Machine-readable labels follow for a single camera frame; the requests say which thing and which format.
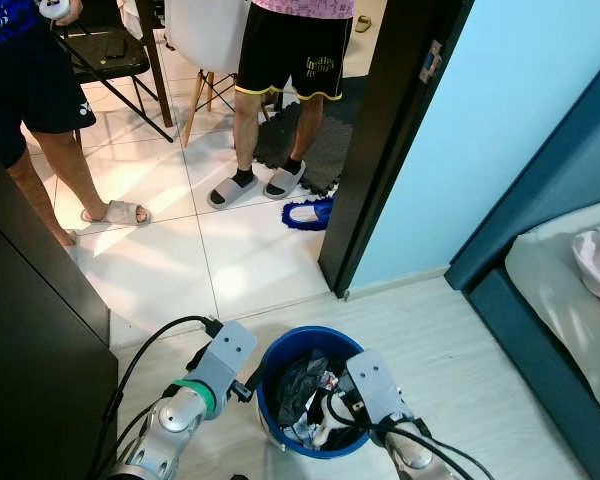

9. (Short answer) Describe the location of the white tissue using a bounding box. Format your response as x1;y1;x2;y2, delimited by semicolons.
292;415;343;449

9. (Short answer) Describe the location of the white handheld controller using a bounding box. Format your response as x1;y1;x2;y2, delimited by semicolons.
37;0;71;22

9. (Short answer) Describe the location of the blue round waste bin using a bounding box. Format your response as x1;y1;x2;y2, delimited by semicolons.
255;326;377;460

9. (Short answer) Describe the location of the crumpled dark plastic wrapper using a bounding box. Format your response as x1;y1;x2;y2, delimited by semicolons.
276;350;333;426

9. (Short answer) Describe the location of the blue and white mop slipper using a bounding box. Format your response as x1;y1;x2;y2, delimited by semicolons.
281;196;335;234

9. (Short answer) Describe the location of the dark floor mat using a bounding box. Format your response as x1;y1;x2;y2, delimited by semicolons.
253;75;357;198

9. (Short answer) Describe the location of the person in pink shirt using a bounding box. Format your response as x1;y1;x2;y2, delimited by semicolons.
206;0;357;212

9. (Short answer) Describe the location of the dark wooden table leg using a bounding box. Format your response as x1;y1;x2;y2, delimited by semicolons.
136;0;175;103

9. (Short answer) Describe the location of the white chair with wooden legs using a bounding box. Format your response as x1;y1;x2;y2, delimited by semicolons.
165;0;281;149

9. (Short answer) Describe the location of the black folding chair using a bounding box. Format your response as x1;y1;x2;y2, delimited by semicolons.
55;0;177;143

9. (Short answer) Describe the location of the silver door strike plate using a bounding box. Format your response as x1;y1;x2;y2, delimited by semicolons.
420;40;444;84

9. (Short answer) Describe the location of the person in blue shirt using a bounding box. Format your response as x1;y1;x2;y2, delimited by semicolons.
0;0;153;247

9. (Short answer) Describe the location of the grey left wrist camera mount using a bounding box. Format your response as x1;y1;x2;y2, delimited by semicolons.
193;320;259;403

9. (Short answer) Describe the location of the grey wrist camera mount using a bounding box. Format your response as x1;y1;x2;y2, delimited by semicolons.
193;320;259;403
344;349;412;423

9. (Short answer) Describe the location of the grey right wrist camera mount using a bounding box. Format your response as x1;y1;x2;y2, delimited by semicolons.
344;349;412;423

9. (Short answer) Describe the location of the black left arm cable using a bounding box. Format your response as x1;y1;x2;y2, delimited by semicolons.
88;315;226;479

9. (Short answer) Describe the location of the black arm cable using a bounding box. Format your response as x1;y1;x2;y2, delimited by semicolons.
88;315;226;479
325;395;497;480

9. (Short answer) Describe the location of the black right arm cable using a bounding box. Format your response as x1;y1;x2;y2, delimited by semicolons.
325;395;497;480

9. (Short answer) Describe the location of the teal upholstered bed frame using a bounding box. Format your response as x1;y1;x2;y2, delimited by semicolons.
445;48;600;480

